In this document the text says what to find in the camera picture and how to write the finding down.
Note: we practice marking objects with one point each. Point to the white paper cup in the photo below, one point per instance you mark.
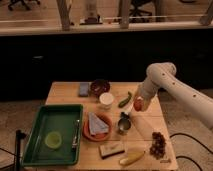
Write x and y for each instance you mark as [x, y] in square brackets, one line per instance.
[106, 100]

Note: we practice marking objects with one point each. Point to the black office chair right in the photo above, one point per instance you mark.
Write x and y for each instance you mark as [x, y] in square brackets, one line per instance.
[138, 15]

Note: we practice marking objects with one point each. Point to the wooden table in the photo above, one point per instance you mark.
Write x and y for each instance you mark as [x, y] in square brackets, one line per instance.
[139, 136]

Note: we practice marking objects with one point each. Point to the black tripod stand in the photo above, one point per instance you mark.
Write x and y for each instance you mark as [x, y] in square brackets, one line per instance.
[15, 166]

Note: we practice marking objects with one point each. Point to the blue sponge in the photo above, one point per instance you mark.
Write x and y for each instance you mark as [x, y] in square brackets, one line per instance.
[83, 89]

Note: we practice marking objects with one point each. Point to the metal fork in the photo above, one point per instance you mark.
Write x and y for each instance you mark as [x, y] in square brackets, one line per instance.
[75, 138]

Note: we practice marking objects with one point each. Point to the brown grape bunch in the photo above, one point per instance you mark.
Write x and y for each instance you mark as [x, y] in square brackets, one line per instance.
[157, 148]

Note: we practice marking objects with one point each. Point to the black office chair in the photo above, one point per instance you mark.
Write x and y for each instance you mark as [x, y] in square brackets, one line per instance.
[138, 15]
[23, 3]

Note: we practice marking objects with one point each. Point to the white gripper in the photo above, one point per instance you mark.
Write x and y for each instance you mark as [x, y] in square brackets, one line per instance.
[145, 91]

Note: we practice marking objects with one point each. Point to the green plastic tray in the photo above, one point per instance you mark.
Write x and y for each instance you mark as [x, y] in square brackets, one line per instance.
[60, 118]

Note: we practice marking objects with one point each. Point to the green cucumber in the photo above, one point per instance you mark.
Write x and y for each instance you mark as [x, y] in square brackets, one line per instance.
[125, 101]

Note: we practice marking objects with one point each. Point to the wooden block brush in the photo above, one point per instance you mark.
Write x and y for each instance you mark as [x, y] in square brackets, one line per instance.
[111, 149]

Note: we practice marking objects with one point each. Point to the red orange apple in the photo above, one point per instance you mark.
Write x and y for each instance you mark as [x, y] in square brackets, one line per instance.
[138, 104]

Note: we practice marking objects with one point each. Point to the grey folded cloth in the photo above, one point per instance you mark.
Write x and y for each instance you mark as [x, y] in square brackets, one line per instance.
[98, 124]

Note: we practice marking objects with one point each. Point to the dark brown bowl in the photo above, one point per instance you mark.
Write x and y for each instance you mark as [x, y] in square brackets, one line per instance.
[99, 86]

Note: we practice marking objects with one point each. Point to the black office chair left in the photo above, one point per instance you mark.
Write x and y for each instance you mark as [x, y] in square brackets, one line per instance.
[23, 3]

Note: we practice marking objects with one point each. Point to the steel measuring cup white handle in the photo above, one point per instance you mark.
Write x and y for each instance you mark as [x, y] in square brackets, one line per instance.
[124, 123]

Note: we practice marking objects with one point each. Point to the green small cup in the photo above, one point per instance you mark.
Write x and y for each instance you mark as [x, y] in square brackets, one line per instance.
[53, 140]

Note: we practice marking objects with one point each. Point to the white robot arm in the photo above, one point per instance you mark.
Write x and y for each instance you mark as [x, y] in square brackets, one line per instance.
[162, 75]

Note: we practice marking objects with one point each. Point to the orange plate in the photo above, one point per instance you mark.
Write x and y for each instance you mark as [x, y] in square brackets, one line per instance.
[101, 136]

